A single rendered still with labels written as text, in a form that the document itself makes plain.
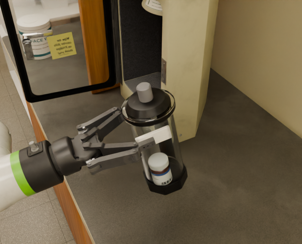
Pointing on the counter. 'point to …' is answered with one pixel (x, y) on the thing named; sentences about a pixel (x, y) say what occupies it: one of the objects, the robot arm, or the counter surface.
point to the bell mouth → (152, 7)
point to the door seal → (65, 92)
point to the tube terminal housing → (185, 58)
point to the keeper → (163, 71)
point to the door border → (70, 89)
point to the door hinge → (117, 40)
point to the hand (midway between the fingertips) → (151, 122)
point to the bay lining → (139, 39)
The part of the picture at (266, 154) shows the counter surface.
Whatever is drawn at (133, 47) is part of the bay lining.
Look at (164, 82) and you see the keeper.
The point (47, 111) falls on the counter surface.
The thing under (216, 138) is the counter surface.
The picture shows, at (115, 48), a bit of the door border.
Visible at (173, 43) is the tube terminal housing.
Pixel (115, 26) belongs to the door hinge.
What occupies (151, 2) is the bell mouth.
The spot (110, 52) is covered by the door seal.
